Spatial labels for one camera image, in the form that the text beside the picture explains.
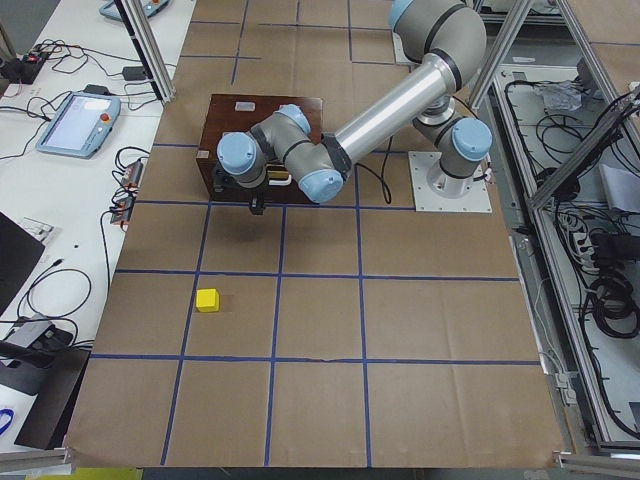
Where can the black laptop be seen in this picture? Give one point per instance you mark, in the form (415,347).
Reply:
(20,252)

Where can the brown paper table cover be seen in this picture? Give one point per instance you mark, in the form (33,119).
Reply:
(349,334)

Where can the dark wooden drawer box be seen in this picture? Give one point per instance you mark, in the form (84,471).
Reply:
(247,136)

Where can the black box on bench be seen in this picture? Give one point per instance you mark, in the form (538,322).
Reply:
(48,419)

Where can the black power adapter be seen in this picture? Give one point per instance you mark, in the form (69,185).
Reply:
(134,73)

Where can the aluminium frame post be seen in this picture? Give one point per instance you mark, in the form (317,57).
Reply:
(145,45)

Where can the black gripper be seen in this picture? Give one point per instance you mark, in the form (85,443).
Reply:
(256,205)

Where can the yellow block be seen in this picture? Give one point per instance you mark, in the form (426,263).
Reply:
(207,300)

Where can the white drawer handle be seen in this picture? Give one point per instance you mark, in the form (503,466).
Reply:
(279,179)

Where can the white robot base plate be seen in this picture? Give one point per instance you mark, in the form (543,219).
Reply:
(436,192)

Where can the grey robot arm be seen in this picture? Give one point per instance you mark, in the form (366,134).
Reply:
(447,40)

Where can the teach pendant with screen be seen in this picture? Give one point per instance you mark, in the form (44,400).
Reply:
(80,126)

